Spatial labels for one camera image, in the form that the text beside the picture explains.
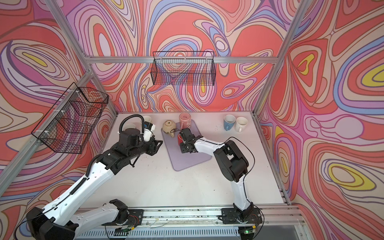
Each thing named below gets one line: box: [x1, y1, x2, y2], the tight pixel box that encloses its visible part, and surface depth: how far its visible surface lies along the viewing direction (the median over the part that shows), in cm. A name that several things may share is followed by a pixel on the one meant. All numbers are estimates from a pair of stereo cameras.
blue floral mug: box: [223, 114, 236, 131], surface depth 104 cm
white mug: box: [234, 116, 249, 133], surface depth 104 cm
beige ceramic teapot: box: [162, 120, 177, 138], surface depth 103 cm
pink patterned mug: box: [179, 112, 192, 130], surface depth 104 cm
